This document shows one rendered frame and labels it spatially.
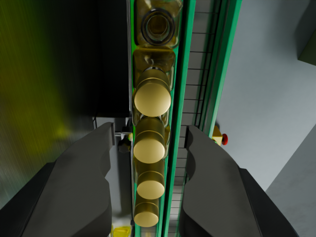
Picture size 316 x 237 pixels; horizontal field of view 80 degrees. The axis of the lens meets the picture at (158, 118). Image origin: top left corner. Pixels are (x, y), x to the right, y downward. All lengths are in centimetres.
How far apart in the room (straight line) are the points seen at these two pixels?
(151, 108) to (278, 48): 54
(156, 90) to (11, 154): 14
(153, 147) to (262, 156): 69
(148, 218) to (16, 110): 20
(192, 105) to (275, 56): 30
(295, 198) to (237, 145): 186
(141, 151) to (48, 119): 12
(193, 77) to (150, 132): 29
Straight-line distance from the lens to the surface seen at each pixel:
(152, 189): 24
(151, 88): 17
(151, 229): 86
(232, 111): 69
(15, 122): 21
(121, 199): 72
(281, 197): 249
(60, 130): 28
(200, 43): 45
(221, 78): 39
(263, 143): 81
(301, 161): 221
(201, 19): 45
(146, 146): 20
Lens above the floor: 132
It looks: 61 degrees down
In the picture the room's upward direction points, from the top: 179 degrees clockwise
